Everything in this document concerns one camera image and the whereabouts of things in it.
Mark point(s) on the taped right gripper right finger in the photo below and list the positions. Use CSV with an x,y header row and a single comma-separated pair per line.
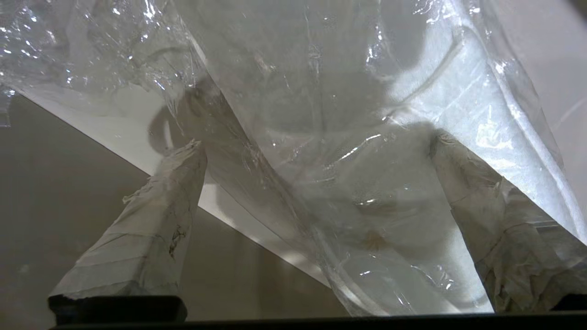
x,y
504,229

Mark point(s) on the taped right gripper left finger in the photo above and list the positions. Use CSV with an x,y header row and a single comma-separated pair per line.
x,y
151,229

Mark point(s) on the white slippers with paper tag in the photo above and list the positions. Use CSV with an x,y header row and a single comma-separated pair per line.
x,y
344,137

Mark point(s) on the cream white drawer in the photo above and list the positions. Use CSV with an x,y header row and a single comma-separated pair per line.
x,y
69,206

